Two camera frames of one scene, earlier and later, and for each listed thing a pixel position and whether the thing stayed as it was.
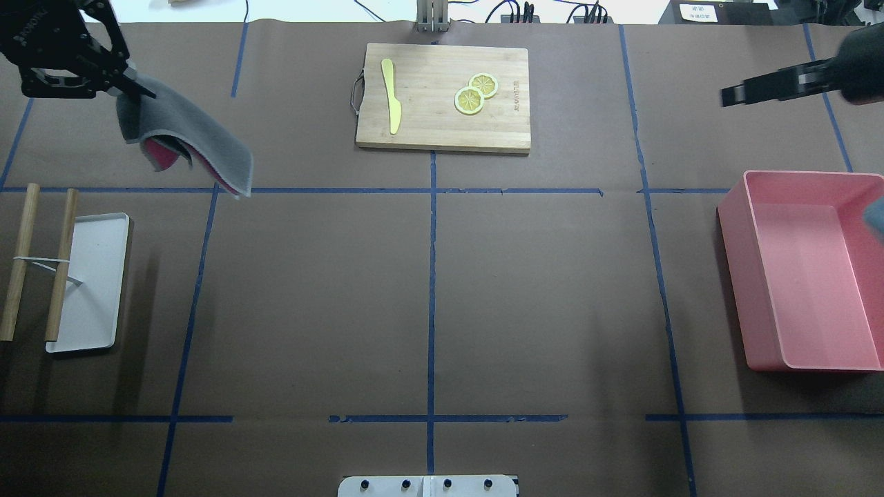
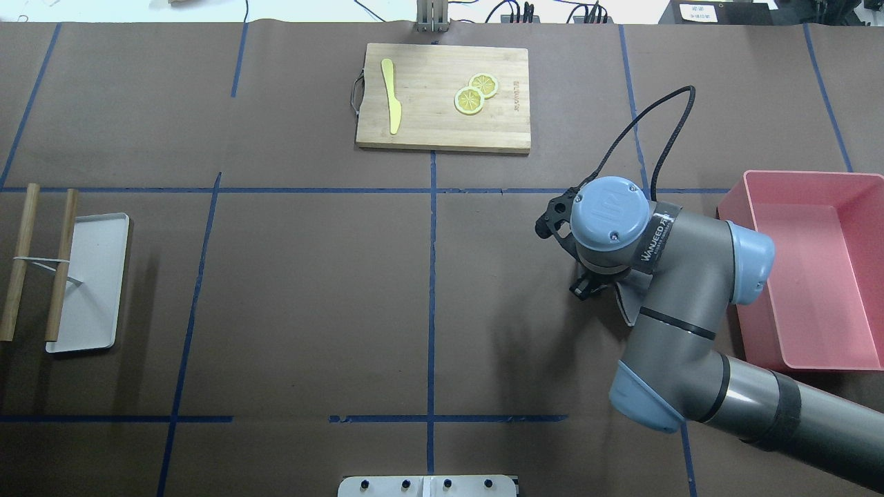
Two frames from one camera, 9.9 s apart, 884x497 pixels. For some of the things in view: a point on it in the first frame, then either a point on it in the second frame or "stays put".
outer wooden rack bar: x=30 y=212 stays put
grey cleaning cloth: x=166 y=128 to x=630 y=291
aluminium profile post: x=432 y=15 stays put
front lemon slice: x=469 y=100 stays put
